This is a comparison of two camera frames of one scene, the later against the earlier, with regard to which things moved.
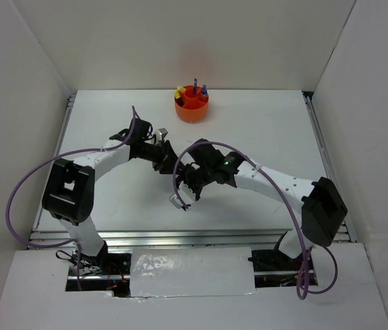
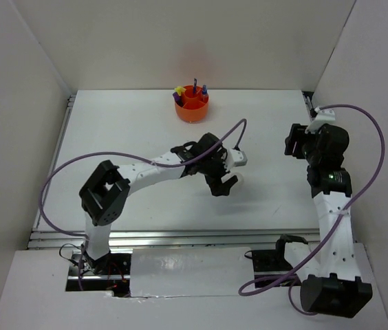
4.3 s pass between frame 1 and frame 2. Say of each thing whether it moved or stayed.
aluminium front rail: stayed
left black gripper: moved
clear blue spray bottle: stayed
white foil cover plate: stayed
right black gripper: moved
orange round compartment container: stayed
